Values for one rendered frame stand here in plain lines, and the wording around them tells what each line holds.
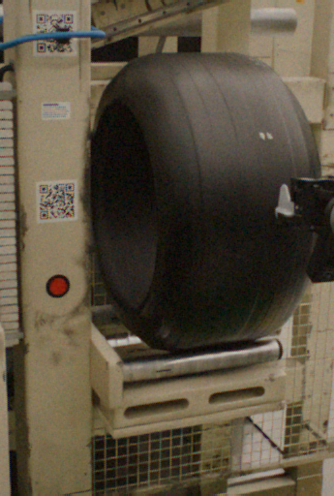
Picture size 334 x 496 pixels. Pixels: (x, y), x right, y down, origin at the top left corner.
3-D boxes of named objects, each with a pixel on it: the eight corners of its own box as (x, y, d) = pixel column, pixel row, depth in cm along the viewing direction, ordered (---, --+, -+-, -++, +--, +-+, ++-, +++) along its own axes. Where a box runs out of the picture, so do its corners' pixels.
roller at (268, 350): (115, 388, 158) (115, 366, 157) (107, 378, 162) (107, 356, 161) (283, 363, 171) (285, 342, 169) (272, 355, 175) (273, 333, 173)
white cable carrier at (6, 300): (0, 346, 157) (-9, 82, 143) (-5, 336, 162) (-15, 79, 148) (24, 343, 159) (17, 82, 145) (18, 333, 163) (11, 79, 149)
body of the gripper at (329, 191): (328, 174, 137) (372, 181, 126) (327, 228, 138) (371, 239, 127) (286, 176, 134) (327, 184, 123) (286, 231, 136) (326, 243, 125)
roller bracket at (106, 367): (108, 412, 155) (108, 362, 152) (54, 331, 190) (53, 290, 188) (126, 410, 156) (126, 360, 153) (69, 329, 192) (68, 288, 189)
